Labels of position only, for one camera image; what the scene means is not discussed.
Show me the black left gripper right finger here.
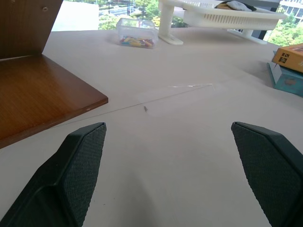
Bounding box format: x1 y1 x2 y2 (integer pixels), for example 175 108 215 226
231 122 303 227

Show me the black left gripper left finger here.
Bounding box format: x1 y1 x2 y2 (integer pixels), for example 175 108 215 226
0 122 107 227

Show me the brown wooden shelf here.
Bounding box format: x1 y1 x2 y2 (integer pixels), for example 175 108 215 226
0 0 109 149

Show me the teal box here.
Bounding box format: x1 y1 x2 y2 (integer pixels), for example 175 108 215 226
267 51 303 97

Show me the orange box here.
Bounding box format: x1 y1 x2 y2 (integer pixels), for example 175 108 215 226
271 43 303 73

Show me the clear plastic box of pins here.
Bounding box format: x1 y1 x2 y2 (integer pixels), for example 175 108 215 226
116 17 159 50

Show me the white plastic dish rack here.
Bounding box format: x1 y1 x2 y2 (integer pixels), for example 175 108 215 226
158 0 287 45

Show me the dark cloth in rack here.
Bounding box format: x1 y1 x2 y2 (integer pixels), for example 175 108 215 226
214 0 257 12

